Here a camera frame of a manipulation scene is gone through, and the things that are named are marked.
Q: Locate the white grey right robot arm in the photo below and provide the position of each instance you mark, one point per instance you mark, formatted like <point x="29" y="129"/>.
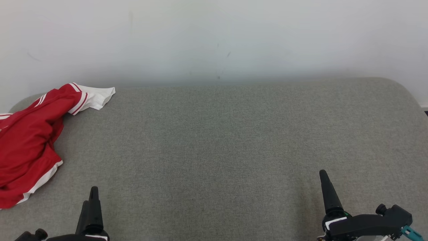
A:
<point x="374" y="239"/>

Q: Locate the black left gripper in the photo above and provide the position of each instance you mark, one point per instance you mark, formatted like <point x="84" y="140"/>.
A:
<point x="83" y="237"/>

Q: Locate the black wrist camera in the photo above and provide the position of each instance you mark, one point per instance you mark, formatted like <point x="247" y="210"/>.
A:
<point x="31" y="236"/>
<point x="396" y="217"/>

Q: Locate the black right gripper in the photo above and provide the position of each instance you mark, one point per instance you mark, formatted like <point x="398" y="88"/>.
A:
<point x="351" y="226"/>

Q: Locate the red basketball jersey white sleeves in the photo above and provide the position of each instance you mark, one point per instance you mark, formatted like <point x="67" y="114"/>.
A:
<point x="57" y="100"/>

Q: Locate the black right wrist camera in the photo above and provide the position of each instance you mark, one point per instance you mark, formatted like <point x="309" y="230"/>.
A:
<point x="396" y="217"/>

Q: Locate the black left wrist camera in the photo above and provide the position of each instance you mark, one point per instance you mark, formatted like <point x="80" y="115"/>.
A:
<point x="31" y="236"/>

